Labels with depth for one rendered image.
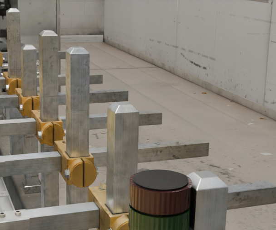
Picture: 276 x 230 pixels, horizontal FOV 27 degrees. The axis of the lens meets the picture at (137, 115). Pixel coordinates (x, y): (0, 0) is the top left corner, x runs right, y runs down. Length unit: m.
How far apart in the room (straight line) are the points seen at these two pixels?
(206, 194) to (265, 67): 4.77
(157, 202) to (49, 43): 0.76
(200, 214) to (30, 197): 1.04
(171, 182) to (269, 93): 4.75
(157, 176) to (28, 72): 0.98
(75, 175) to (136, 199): 0.49
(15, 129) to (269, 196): 0.60
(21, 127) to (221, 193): 0.81
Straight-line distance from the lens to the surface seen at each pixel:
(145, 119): 1.39
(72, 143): 1.03
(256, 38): 5.44
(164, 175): 0.56
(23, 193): 1.60
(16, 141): 1.81
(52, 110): 1.27
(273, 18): 5.22
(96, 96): 1.60
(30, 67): 1.50
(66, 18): 9.64
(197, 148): 1.18
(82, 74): 1.01
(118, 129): 0.78
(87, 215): 0.86
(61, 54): 2.34
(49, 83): 1.26
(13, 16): 1.73
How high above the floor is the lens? 1.31
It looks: 15 degrees down
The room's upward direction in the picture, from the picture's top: 2 degrees clockwise
